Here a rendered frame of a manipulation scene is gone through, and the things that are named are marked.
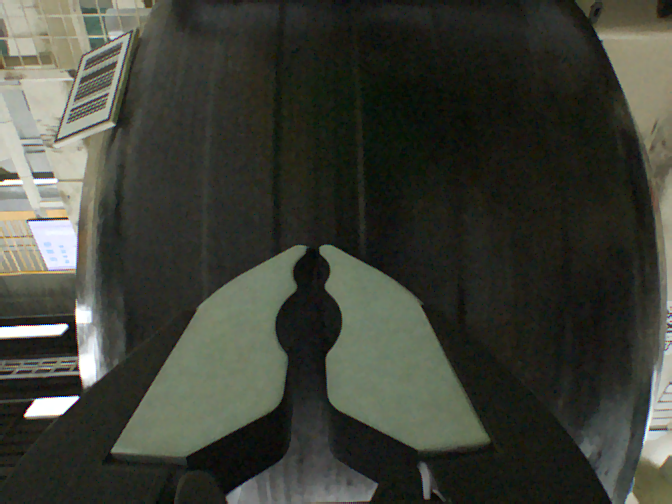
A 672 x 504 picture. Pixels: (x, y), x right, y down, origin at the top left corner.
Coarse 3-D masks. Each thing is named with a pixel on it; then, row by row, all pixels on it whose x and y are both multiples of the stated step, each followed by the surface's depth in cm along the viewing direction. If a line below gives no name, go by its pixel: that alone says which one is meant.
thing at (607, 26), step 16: (576, 0) 37; (592, 0) 35; (608, 0) 33; (624, 0) 31; (640, 0) 29; (656, 0) 28; (592, 16) 35; (608, 16) 33; (624, 16) 31; (640, 16) 29; (656, 16) 28; (608, 32) 33; (624, 32) 31; (640, 32) 29; (656, 32) 28
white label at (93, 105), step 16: (128, 32) 18; (96, 48) 19; (112, 48) 18; (128, 48) 18; (80, 64) 19; (96, 64) 19; (112, 64) 18; (128, 64) 18; (80, 80) 19; (96, 80) 18; (112, 80) 17; (80, 96) 18; (96, 96) 17; (112, 96) 17; (64, 112) 18; (80, 112) 17; (96, 112) 17; (112, 112) 16; (64, 128) 18; (80, 128) 17; (96, 128) 16; (64, 144) 17
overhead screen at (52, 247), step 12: (36, 228) 346; (48, 228) 347; (60, 228) 348; (36, 240) 352; (48, 240) 353; (60, 240) 354; (72, 240) 355; (48, 252) 359; (60, 252) 360; (72, 252) 361; (48, 264) 365; (60, 264) 366; (72, 264) 367
